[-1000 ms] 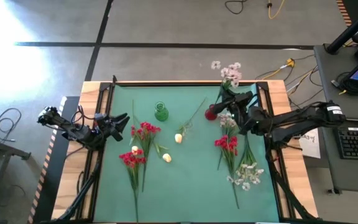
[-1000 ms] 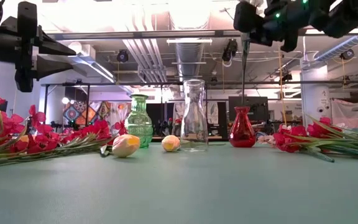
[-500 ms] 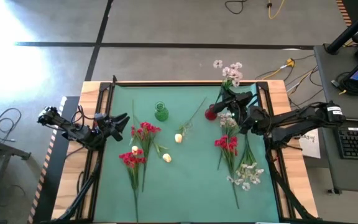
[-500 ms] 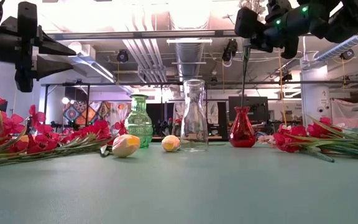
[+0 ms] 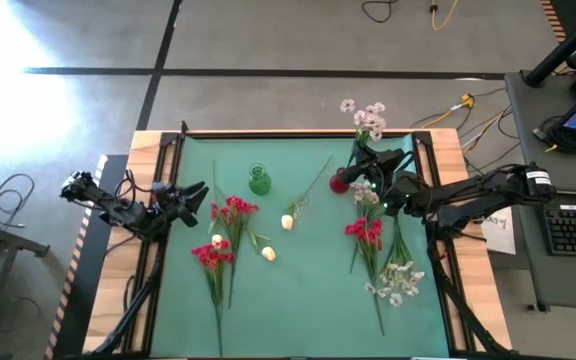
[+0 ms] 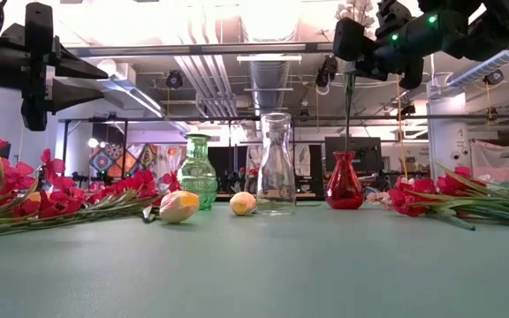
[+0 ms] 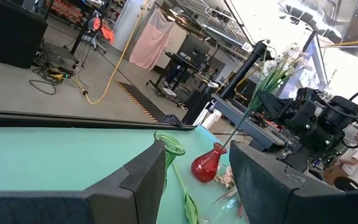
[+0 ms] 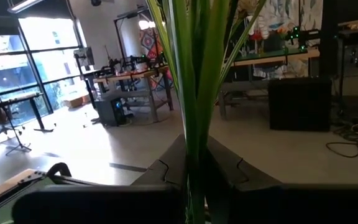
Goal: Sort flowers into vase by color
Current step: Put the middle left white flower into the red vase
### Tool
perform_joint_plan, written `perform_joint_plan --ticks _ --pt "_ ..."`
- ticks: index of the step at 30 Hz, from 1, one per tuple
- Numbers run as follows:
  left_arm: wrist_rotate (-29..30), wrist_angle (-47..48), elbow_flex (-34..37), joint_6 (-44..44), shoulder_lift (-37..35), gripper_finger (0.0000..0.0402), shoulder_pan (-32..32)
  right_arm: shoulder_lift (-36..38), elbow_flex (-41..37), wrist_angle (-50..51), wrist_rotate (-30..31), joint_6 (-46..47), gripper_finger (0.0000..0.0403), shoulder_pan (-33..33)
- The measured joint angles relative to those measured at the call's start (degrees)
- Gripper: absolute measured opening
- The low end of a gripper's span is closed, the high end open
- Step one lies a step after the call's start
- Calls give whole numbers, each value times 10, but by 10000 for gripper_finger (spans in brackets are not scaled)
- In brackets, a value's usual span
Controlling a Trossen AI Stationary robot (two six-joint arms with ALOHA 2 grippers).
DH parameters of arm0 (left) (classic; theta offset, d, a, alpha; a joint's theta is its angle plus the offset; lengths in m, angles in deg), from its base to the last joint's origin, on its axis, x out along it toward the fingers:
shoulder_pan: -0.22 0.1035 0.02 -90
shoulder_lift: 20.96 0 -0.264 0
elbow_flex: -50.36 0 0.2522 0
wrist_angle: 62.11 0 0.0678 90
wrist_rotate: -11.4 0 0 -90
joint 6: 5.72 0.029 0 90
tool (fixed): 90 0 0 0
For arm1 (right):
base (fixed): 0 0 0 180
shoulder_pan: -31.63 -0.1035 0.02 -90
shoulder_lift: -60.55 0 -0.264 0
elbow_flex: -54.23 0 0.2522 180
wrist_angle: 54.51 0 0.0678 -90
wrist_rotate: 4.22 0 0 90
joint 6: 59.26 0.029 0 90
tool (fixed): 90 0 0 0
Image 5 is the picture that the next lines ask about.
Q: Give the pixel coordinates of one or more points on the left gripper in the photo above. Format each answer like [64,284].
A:
[170,206]

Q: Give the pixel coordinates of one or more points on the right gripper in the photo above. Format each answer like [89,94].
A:
[383,176]

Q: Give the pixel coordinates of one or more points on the red artificial flower bunch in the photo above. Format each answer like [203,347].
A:
[365,231]
[235,205]
[210,257]

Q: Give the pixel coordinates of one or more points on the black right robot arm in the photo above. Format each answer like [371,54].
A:
[483,192]

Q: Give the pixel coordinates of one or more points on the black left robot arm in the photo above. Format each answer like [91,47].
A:
[118,210]

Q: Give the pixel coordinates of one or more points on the red glass vase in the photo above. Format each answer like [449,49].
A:
[338,186]

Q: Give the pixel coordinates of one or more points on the green glass vase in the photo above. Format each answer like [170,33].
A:
[259,180]

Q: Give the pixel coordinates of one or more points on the clear glass vase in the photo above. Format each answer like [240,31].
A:
[300,204]

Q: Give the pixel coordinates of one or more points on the black mat with striped edge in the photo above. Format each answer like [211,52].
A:
[552,20]
[93,260]

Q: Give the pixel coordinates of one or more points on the green table mat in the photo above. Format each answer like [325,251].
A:
[308,300]

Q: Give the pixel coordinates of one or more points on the white paper sheet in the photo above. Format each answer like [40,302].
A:
[500,235]

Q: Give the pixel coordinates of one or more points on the grey side desk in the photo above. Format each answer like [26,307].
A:
[543,150]

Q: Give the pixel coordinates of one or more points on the black computer keyboard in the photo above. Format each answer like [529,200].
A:
[575,230]

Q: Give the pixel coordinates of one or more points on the black metal pole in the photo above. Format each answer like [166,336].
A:
[563,50]

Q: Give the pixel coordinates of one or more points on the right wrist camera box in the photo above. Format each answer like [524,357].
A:
[390,159]

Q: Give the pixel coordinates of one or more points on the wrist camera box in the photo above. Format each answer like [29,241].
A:
[160,191]
[390,159]

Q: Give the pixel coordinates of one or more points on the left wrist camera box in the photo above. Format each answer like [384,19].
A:
[160,191]

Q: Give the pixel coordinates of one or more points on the black aluminium table frame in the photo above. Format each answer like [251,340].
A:
[135,300]

